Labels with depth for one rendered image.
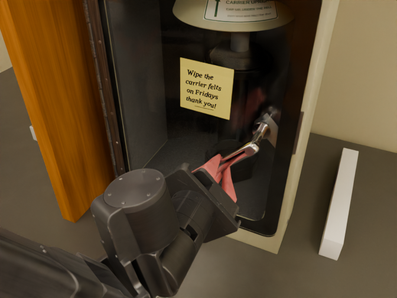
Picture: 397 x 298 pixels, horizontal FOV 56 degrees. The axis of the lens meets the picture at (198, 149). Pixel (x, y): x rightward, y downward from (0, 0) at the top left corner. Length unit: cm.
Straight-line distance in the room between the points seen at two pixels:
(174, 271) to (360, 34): 68
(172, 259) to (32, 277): 13
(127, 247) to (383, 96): 74
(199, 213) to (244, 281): 26
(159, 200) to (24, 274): 12
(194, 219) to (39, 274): 17
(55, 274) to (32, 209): 50
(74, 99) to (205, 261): 35
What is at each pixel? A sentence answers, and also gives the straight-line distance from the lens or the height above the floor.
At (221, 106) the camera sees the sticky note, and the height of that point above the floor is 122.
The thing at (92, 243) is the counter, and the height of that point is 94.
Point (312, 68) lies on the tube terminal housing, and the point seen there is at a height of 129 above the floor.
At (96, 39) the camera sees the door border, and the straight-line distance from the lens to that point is 58.
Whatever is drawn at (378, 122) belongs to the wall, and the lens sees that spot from 99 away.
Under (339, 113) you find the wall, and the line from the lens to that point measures 99.
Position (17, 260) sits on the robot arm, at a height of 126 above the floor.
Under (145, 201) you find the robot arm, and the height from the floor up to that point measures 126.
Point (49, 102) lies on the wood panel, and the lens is 62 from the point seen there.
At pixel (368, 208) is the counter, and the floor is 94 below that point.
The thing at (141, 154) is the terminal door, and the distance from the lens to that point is 64.
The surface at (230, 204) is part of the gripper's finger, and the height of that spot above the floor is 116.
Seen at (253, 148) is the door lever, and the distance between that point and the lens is 47.
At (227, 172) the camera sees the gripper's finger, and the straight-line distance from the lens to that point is 49.
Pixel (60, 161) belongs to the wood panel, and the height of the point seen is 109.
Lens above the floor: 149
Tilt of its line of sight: 38 degrees down
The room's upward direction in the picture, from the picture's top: straight up
